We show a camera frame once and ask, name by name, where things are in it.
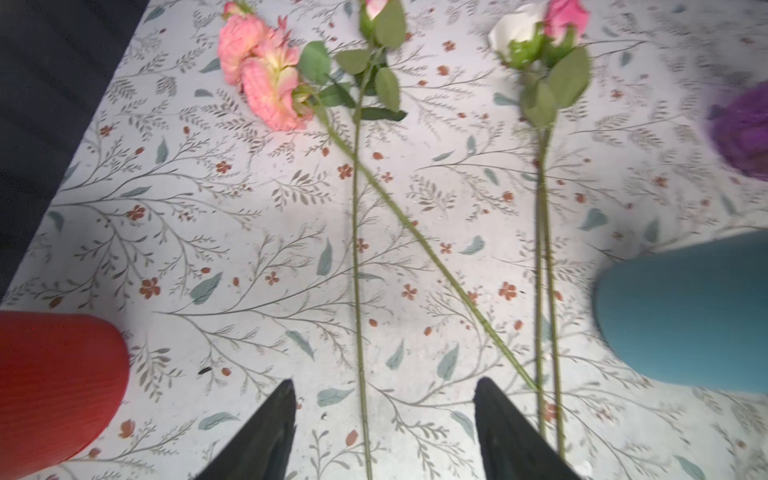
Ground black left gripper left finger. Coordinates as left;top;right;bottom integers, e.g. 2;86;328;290
196;379;297;480

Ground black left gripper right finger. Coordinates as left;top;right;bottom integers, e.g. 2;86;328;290
473;377;579;480

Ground teal cylindrical vase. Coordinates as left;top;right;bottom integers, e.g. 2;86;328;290
592;232;767;393

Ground purple ribbed glass vase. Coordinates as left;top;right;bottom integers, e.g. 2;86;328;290
710;81;767;182

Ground red pen cup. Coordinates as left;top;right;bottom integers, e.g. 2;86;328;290
1;311;130;479

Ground pink double carnation stem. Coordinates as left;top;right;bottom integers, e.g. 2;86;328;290
217;1;539;390

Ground white and magenta rosebud stems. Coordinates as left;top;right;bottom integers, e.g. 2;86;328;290
487;1;591;458

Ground small pink bud stem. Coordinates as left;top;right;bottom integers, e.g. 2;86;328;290
298;1;407;479

